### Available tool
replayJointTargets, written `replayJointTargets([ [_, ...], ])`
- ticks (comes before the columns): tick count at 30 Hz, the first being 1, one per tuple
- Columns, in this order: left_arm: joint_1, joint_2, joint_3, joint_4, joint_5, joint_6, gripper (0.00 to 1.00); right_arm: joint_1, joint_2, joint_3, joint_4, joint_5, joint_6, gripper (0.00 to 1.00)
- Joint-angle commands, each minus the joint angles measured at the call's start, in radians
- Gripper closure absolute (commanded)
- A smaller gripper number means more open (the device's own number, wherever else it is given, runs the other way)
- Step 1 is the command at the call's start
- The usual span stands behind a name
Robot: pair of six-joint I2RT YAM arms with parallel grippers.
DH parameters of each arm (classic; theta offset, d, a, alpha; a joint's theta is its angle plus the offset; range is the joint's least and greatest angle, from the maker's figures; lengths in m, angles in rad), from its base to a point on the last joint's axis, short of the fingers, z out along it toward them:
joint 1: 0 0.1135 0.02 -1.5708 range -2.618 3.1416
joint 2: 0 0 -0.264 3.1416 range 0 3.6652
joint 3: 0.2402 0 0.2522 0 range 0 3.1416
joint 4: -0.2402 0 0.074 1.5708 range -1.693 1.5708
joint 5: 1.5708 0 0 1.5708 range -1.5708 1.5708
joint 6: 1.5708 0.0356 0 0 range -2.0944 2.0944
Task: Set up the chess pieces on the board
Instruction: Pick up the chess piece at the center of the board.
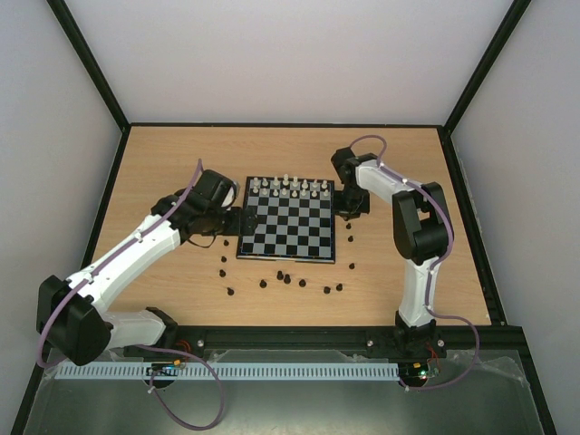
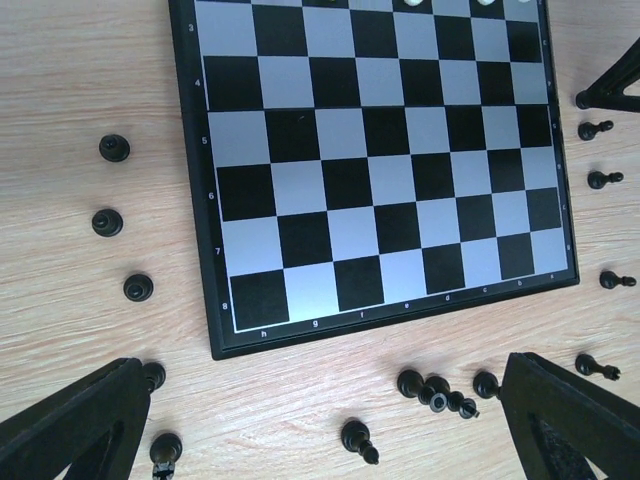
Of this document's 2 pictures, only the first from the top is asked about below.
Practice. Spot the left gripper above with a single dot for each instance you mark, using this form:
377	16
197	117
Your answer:
236	227

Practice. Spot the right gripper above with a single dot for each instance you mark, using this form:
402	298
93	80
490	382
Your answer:
349	210

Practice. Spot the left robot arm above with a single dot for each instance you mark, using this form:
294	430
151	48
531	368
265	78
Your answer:
74	315

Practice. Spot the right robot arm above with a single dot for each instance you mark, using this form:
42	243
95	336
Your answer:
422	233

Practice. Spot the black and silver chessboard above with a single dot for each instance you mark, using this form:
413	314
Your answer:
296	229

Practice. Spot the grey slotted cable duct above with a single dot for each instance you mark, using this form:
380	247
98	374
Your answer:
231	371

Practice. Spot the black aluminium frame rail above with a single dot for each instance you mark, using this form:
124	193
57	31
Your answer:
388	342

